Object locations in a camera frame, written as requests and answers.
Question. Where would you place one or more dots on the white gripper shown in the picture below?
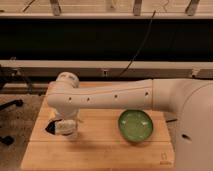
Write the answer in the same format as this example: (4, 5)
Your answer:
(67, 128)

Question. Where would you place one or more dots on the wooden cutting board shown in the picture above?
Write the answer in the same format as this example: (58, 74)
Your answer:
(99, 145)

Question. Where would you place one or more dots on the white metal rail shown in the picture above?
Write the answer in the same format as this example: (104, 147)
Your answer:
(111, 69)

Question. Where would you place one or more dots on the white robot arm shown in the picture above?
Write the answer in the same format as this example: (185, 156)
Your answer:
(190, 99)

